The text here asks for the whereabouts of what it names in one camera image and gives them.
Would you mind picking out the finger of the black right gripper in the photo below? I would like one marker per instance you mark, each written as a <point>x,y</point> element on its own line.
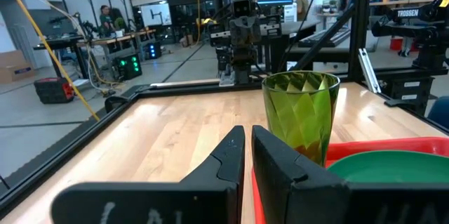
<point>255,31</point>
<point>244,31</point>

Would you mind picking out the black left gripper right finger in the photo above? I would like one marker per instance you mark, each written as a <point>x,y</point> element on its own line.
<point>287,196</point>

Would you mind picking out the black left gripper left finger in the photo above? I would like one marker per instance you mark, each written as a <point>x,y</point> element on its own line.
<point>217,196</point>

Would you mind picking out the green faceted plastic cup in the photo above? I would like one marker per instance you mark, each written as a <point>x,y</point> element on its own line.
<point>301,118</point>

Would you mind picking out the green round plate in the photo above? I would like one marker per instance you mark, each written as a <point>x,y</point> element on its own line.
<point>393,168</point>

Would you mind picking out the black Trossen-labelled robot arm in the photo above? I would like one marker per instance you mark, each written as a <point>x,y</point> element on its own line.
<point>407,13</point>

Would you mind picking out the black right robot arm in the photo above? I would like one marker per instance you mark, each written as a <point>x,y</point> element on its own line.
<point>242,62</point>

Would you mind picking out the red plastic tray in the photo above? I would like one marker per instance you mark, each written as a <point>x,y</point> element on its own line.
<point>386,144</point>

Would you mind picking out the black desk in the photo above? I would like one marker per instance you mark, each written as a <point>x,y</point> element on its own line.
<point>315,53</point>

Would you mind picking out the black keyboard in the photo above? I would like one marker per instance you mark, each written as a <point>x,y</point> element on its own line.
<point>322,38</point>

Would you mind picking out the white display board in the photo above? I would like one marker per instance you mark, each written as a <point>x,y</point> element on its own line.
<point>156,14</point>

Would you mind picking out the black box with blue lights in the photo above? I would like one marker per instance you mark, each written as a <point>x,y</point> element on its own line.
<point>153,50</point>

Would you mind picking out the black box with green lights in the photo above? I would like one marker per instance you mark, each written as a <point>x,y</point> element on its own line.
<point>128,66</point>

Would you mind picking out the red bin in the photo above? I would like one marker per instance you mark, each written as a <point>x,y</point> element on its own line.
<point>396,43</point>

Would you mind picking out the wooden work table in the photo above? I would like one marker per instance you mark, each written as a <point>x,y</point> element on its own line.
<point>115,36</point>

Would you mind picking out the black box with white labels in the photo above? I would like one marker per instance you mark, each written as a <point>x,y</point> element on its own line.
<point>410,90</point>

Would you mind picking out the blue chair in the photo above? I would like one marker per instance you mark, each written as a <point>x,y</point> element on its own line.
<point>440,111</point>

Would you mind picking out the yellow tag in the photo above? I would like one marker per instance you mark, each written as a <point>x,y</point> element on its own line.
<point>445,1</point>

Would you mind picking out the red and black case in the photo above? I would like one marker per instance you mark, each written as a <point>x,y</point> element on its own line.
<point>52,90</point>

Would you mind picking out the large cardboard box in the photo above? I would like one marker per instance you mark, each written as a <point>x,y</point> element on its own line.
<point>14,67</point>

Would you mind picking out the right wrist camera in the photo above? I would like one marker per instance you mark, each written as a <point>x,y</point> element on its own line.
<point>242,6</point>

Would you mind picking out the silver aluminium bracket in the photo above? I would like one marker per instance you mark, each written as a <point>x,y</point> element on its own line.
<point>368,71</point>

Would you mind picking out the black aluminium table frame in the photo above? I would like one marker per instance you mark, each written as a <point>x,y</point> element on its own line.
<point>70,145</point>

